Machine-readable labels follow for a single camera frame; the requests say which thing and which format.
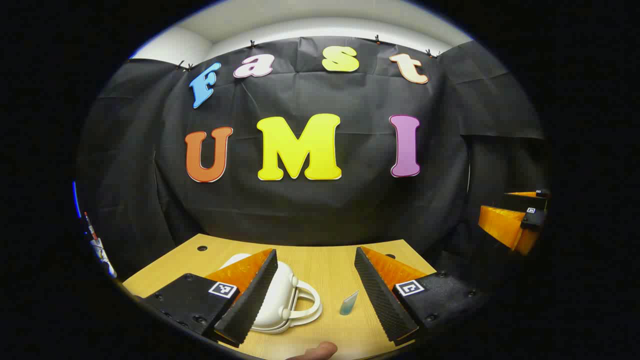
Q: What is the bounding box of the white suitcase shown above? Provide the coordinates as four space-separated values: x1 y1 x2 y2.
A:
220 252 323 335

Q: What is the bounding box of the black backdrop cloth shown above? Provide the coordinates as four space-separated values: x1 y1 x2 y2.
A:
75 36 551 281

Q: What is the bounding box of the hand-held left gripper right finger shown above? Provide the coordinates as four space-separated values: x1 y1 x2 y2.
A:
354 246 488 347

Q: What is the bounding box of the red and white object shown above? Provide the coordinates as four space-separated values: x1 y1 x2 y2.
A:
82 211 118 279

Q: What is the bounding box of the teal skin care tube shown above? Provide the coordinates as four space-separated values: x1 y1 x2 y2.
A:
339 290 360 316

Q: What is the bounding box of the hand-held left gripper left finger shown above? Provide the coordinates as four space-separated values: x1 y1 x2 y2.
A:
142 248 279 348

